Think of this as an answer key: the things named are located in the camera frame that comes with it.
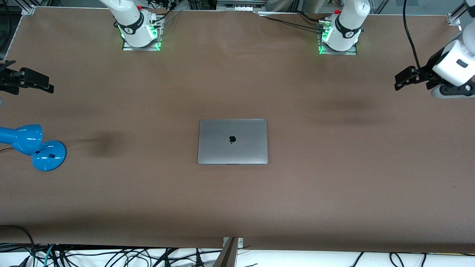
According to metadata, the silver apple laptop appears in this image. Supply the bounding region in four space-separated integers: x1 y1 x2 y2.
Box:
197 119 268 165

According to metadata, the blue desk lamp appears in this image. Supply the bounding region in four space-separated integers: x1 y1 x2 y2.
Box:
0 123 67 172

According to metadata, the person in beige trousers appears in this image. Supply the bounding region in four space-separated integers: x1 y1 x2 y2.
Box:
264 0 305 12

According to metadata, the white power strip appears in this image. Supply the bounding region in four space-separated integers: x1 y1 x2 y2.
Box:
217 0 272 12

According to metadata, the aluminium frame profile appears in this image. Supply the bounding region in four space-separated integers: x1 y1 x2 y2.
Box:
447 0 475 26
15 0 36 16

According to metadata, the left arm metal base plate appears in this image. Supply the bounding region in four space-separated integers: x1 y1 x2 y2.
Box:
318 44 358 56

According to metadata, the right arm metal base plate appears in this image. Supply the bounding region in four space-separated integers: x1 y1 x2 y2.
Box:
122 36 163 52

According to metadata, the black cable behind table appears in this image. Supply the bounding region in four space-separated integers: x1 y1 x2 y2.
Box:
259 12 324 32

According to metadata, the black looped floor cable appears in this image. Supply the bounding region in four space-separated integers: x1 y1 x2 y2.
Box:
0 224 36 267

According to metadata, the teal floor cable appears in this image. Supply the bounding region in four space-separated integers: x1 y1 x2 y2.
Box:
37 244 57 267

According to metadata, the dark metal post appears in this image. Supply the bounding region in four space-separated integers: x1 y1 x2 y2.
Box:
213 237 238 267

